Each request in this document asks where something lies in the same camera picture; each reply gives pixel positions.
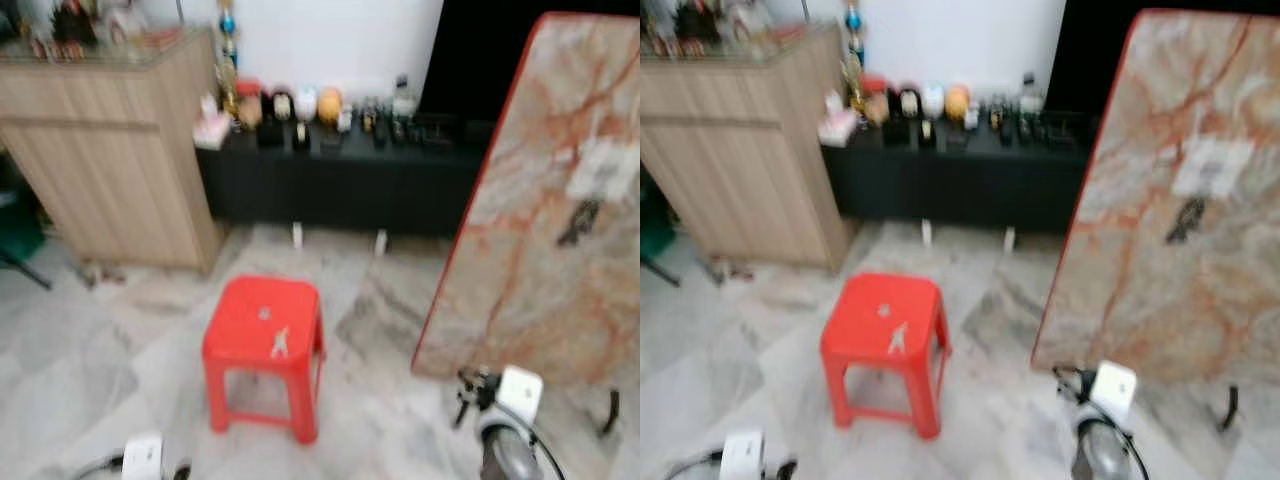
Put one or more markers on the marble table top red edge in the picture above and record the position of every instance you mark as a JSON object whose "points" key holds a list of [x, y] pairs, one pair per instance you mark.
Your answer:
{"points": [[1180, 290], [540, 280]]}

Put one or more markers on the black table leg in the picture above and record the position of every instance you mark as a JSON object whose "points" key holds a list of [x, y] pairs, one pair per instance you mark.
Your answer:
{"points": [[610, 412], [1229, 408]]}

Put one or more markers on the red plastic stool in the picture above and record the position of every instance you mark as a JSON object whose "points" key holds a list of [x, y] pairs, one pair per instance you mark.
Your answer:
{"points": [[262, 340], [882, 335]]}

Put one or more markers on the black low console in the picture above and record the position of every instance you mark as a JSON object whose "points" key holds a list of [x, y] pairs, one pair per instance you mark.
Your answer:
{"points": [[950, 185], [340, 185]]}

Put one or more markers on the green chair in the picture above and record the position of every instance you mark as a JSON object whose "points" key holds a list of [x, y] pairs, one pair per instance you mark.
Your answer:
{"points": [[18, 230], [655, 230]]}

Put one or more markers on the white paper label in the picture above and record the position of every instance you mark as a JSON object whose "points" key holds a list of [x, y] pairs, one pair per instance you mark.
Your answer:
{"points": [[596, 170]]}

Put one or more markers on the clear bottle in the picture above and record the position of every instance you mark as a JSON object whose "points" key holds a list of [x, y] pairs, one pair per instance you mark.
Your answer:
{"points": [[404, 98], [1030, 94]]}

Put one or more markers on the light wooden cabinet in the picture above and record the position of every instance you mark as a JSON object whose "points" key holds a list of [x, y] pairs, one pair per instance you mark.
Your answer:
{"points": [[110, 170], [740, 170]]}

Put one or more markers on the white jar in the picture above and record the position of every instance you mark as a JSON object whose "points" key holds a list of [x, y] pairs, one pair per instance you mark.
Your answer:
{"points": [[933, 100], [306, 104]]}

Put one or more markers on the black and white ornament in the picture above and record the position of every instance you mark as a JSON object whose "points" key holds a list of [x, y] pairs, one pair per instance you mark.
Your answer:
{"points": [[909, 102], [282, 106]]}

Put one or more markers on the black television screen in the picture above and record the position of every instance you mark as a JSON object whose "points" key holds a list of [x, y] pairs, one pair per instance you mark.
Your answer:
{"points": [[1090, 55], [470, 55]]}

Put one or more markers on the pink box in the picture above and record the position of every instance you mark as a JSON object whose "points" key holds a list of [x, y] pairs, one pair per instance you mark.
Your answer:
{"points": [[212, 132], [836, 128]]}

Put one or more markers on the red lidded jar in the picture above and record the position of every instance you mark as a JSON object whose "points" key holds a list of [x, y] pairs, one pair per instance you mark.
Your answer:
{"points": [[249, 104], [876, 102]]}

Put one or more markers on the blue and gold vase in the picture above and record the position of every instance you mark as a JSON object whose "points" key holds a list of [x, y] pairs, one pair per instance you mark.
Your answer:
{"points": [[853, 28], [228, 30]]}

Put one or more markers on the dark figurine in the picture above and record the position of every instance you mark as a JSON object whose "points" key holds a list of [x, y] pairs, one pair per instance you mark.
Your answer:
{"points": [[72, 24], [697, 22]]}

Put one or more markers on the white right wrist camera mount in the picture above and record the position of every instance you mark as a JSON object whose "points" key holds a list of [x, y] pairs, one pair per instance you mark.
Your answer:
{"points": [[520, 394], [1114, 392]]}

